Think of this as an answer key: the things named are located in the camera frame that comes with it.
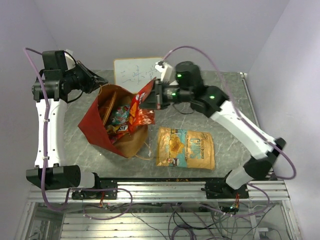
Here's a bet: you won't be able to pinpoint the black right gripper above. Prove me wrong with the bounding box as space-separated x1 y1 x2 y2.
140 78 194 110

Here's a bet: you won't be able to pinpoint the red Doritos bag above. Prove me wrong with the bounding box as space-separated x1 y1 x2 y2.
128 80 156 133

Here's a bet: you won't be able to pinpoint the orange snack bag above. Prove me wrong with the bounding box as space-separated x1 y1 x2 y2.
101 92 117 126

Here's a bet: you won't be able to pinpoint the red brown paper bag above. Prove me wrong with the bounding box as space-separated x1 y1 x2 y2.
78 84 148 158

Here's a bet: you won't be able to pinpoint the gold kettle chips bag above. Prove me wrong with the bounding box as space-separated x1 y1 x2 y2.
156 127 215 170

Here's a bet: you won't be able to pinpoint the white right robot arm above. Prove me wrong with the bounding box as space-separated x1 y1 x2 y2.
140 61 286 198

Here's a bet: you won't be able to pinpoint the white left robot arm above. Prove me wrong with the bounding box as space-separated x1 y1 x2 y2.
26 50 108 200

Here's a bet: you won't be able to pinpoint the colourful candy packets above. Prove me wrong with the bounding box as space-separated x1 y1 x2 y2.
105 104 130 129

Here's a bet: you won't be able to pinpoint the small whiteboard yellow frame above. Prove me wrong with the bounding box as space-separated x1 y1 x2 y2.
113 57 162 94

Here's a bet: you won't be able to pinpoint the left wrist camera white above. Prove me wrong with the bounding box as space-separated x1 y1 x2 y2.
64 50 77 70

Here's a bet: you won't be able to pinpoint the aluminium side rail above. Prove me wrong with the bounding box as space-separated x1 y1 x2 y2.
239 72 261 128

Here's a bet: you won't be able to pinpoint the aluminium front rail frame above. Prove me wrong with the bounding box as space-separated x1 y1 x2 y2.
14 178 301 240

